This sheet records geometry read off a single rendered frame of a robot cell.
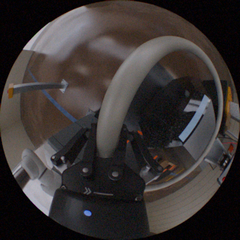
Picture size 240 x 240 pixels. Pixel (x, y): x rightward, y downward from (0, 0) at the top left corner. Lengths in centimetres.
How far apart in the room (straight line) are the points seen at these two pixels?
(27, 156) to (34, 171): 10
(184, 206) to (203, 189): 139
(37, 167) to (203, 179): 589
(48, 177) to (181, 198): 594
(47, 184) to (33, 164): 15
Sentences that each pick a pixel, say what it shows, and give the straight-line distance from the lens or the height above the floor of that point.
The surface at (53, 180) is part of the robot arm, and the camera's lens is 64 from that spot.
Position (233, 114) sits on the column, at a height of 87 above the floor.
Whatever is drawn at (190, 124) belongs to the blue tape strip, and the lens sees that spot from 44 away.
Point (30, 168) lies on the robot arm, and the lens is 61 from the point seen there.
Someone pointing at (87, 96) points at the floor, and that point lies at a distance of 121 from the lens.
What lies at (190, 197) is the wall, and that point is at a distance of 580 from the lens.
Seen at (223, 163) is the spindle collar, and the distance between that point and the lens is 83.
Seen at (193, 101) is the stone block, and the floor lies 74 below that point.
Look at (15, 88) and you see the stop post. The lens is 110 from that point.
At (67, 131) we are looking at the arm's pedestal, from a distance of 74.
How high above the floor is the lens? 105
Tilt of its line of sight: 72 degrees down
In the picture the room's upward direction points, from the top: 163 degrees counter-clockwise
